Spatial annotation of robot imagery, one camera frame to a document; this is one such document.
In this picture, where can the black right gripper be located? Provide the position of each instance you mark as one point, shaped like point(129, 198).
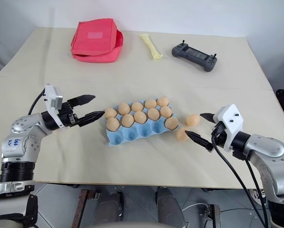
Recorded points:
point(219, 136)

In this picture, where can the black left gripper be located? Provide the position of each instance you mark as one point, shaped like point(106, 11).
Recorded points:
point(68, 116)

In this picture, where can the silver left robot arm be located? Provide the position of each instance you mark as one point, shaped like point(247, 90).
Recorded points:
point(20, 142)

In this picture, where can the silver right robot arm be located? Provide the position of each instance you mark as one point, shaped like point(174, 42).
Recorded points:
point(270, 152)

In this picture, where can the blue egg tray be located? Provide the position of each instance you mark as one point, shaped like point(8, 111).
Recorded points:
point(137, 134)

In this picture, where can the brown egg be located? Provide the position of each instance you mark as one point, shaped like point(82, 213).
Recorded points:
point(150, 103)
point(192, 119)
point(162, 101)
point(137, 106)
point(124, 108)
point(113, 124)
point(166, 111)
point(153, 113)
point(127, 120)
point(171, 123)
point(182, 135)
point(140, 117)
point(110, 113)

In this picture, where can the red fabric bag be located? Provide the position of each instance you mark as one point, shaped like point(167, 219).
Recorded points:
point(94, 40)

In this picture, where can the grey handheld remote controller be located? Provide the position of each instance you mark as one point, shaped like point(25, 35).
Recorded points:
point(194, 55)

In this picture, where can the dark rounded shape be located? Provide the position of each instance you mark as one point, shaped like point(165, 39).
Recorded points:
point(112, 206)
point(170, 206)

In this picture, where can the pale yellow plastic packet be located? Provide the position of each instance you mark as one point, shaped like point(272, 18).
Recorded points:
point(152, 47)

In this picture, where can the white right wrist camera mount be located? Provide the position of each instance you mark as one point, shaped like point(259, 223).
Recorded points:
point(229, 123)

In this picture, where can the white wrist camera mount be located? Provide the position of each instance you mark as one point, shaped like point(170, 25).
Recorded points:
point(229, 123)
point(51, 95)

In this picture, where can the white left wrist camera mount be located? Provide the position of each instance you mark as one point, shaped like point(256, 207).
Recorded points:
point(51, 95)

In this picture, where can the rusty metal bracket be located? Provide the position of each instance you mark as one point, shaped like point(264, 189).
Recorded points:
point(214, 216)
point(84, 206)

